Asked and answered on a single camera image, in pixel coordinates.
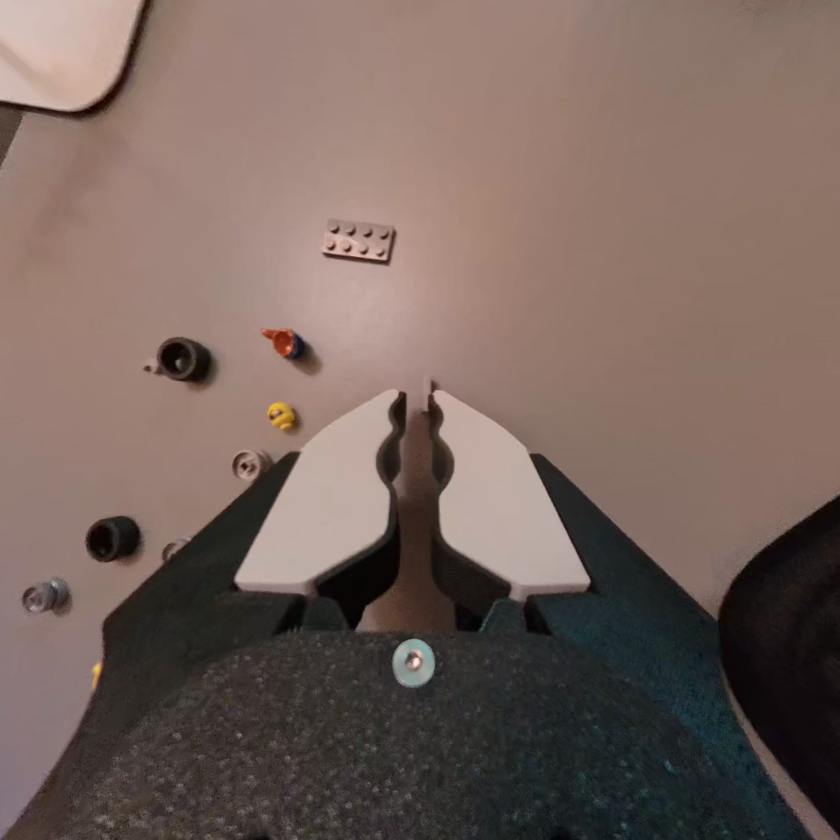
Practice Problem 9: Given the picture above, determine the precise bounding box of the black textured pad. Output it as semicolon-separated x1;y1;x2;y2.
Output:
717;495;840;830

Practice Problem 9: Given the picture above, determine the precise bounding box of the grey studded lego plate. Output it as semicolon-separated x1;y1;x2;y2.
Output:
321;218;397;263

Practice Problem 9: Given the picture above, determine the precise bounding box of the black lego tire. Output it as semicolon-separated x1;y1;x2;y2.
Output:
142;336;212;384
84;515;143;564

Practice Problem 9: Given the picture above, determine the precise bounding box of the white book stand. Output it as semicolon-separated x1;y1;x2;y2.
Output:
0;0;149;116

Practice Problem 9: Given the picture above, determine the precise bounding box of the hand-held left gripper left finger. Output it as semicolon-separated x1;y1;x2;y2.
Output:
233;390;405;611

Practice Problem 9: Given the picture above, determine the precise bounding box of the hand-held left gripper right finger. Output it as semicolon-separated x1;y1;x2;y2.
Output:
431;390;594;609

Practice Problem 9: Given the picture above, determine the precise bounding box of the orange blue small piece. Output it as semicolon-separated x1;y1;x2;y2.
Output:
259;327;307;363

